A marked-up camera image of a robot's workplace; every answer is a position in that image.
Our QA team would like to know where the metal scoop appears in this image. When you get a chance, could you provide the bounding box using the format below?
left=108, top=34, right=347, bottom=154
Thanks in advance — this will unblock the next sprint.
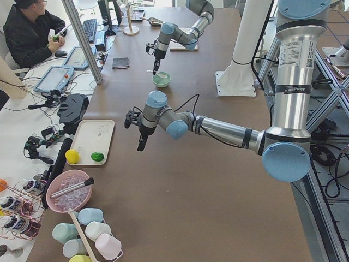
left=141, top=17, right=163, bottom=27

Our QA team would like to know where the blue teach pendant lower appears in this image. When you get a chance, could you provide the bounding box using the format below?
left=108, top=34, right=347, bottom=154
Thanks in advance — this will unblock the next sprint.
left=33, top=66, right=74, bottom=94

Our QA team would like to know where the blue teach pendant upper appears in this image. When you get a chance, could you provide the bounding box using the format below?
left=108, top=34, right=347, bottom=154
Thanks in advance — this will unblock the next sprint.
left=62, top=46, right=88, bottom=70

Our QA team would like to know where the cream rabbit tray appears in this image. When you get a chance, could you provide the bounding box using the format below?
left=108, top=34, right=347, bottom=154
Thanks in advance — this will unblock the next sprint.
left=66, top=120, right=115, bottom=166

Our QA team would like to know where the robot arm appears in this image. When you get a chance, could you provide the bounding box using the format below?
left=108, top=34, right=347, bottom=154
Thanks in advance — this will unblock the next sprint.
left=146, top=0, right=214, bottom=75
left=124, top=1, right=331, bottom=182

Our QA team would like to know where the mint plastic cup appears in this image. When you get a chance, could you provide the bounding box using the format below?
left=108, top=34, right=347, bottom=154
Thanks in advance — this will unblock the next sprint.
left=52, top=223, right=78, bottom=244

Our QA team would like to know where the light green bowl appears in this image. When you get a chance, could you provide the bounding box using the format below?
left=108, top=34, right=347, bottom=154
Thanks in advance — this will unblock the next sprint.
left=152, top=72, right=171, bottom=88

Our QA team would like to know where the black monitor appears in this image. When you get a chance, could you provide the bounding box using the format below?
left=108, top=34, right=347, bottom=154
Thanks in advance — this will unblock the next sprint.
left=97, top=0, right=122, bottom=37

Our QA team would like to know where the blue plastic cup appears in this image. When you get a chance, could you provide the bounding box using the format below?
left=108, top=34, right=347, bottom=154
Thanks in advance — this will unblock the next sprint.
left=78, top=207, right=104, bottom=225

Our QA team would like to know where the copper wire bottle rack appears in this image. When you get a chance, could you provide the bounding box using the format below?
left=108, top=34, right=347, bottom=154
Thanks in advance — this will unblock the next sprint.
left=1, top=179, right=46, bottom=241

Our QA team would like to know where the pink plastic cup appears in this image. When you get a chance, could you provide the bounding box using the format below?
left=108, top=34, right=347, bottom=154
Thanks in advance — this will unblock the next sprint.
left=95, top=233, right=123, bottom=261

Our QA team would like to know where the grey folded cloth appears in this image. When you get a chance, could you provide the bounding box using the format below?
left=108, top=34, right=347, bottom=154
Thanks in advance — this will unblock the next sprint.
left=112, top=57, right=130, bottom=70

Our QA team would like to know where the black keyboard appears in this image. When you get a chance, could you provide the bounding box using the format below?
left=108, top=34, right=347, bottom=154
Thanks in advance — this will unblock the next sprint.
left=82, top=19, right=97, bottom=43

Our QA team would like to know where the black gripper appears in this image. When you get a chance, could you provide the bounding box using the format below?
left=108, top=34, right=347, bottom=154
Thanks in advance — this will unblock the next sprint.
left=146, top=40, right=166, bottom=75
left=124, top=106, right=155, bottom=152

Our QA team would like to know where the aluminium frame post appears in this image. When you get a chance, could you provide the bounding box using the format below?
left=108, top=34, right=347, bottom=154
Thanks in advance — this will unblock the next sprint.
left=62, top=0, right=103, bottom=85

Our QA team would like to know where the yellow lemon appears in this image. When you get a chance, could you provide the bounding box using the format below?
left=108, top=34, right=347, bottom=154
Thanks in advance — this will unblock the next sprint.
left=65, top=149, right=80, bottom=164

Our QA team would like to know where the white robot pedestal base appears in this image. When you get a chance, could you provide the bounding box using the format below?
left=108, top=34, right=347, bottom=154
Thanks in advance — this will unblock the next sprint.
left=216, top=0, right=273, bottom=97

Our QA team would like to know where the seated person black jacket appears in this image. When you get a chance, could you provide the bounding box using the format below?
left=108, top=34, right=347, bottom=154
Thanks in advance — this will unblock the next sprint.
left=3, top=1, right=66, bottom=68

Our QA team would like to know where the green lime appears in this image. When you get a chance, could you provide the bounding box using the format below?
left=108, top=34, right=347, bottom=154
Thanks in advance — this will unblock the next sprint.
left=91, top=152, right=105, bottom=162

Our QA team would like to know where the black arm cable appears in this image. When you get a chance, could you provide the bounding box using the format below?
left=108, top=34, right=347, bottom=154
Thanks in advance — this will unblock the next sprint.
left=171, top=93, right=246, bottom=148

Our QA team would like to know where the pink ribbed bowl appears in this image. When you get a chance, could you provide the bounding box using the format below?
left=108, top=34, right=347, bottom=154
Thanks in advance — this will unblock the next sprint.
left=46, top=170, right=92, bottom=213

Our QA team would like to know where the blue teach pendant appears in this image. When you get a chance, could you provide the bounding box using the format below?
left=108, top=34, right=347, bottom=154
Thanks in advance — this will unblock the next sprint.
left=33, top=66, right=74, bottom=94
left=62, top=46, right=88, bottom=70

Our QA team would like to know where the white plastic cup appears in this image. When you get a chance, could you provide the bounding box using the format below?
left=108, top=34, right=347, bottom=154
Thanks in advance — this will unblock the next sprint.
left=85, top=221, right=111, bottom=242

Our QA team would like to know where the white ceramic spoon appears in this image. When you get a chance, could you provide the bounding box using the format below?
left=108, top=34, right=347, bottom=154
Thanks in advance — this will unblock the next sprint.
left=146, top=70, right=168, bottom=79

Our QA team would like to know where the wooden mug tree stand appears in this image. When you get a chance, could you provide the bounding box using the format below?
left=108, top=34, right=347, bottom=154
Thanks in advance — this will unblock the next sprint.
left=119, top=1, right=139, bottom=36

